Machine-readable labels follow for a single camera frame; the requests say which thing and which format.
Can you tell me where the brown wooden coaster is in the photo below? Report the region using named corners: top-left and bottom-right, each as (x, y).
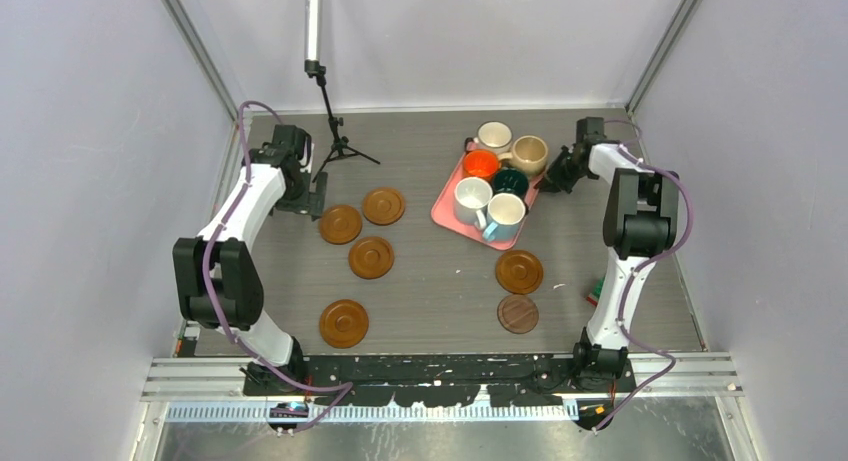
top-left (319, 204), bottom-right (363, 245)
top-left (362, 187), bottom-right (406, 226)
top-left (318, 299), bottom-right (369, 349)
top-left (495, 250), bottom-right (544, 295)
top-left (348, 236), bottom-right (395, 279)

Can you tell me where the pink plastic tray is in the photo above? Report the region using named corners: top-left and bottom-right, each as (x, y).
top-left (430, 151), bottom-right (549, 252)

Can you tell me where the dark walnut wooden coaster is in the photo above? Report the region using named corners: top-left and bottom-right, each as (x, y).
top-left (496, 294), bottom-right (539, 335)

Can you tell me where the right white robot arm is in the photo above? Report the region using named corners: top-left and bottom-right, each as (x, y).
top-left (536, 117), bottom-right (678, 392)

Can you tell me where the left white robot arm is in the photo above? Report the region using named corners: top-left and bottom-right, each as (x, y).
top-left (172, 124), bottom-right (327, 395)

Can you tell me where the beige ceramic mug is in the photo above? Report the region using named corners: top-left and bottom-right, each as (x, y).
top-left (497, 135), bottom-right (549, 178)

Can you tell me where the dark green ceramic mug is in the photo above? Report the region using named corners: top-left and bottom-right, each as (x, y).
top-left (491, 168), bottom-right (529, 198)

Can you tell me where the light blue ceramic mug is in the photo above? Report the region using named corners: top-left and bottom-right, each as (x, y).
top-left (481, 193), bottom-right (527, 243)

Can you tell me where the cream ceramic mug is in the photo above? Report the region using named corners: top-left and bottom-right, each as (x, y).
top-left (464, 121), bottom-right (513, 154)

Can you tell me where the orange ceramic mug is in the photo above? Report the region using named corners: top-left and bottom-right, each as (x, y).
top-left (461, 149), bottom-right (501, 182)

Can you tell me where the white ceramic mug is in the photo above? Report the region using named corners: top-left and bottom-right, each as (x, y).
top-left (453, 177), bottom-right (493, 229)

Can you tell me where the black tripod with silver pole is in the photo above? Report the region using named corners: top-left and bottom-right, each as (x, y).
top-left (303, 0), bottom-right (382, 182)

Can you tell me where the colourful cube block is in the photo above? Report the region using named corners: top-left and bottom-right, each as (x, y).
top-left (586, 278), bottom-right (604, 306)

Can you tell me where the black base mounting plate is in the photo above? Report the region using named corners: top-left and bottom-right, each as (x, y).
top-left (240, 354), bottom-right (636, 408)

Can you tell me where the aluminium frame rail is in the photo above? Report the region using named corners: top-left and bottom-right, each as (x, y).
top-left (142, 352), bottom-right (743, 423)

